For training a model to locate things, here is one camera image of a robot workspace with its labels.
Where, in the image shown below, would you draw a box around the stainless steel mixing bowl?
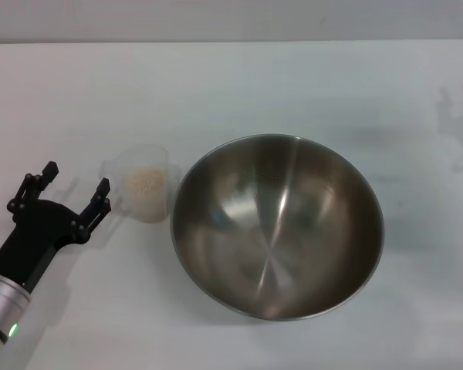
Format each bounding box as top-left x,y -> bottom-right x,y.
169,133 -> 386,321

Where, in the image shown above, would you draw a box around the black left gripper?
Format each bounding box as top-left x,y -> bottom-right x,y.
0,160 -> 113,293

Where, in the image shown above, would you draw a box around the clear plastic measuring cup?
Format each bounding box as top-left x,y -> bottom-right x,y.
101,143 -> 182,224

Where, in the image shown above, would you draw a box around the white rice grains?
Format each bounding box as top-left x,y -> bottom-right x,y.
123,168 -> 167,221

